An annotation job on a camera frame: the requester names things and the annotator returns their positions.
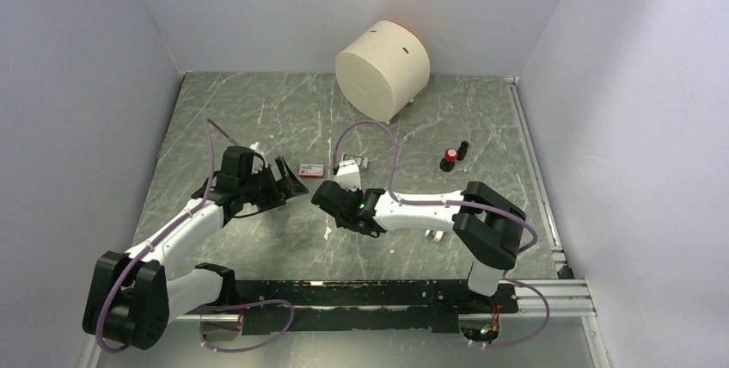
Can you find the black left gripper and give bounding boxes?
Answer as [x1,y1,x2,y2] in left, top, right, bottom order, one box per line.
[239,156,308,212]

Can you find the white red staple box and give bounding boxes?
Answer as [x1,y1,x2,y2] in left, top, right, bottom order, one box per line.
[298,163,325,179]

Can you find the staple tray with staples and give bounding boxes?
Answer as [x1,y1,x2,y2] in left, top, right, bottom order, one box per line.
[340,153,369,170]

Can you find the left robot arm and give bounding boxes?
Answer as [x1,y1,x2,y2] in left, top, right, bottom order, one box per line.
[82,146,309,353]

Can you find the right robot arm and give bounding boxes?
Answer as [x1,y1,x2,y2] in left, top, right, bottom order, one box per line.
[311,181,528,311]

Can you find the white stapler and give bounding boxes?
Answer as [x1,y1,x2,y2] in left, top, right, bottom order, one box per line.
[425,230,444,242]

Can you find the red black stamp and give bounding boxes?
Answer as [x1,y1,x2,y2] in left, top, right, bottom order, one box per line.
[439,148,458,172]

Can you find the small black cylinder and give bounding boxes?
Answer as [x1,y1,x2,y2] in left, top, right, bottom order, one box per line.
[456,140,469,161]

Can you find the cream cylindrical stool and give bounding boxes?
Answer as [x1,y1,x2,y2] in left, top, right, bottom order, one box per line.
[334,21,431,122]

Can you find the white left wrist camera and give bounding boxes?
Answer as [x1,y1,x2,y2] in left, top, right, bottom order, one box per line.
[249,141,268,172]

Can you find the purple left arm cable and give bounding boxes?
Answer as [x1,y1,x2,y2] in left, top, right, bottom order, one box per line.
[94,119,296,354]

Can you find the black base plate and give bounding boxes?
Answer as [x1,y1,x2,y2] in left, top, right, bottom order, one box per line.
[236,279,519,335]

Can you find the aluminium rail frame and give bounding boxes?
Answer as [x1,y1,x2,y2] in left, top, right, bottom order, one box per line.
[83,72,596,355]

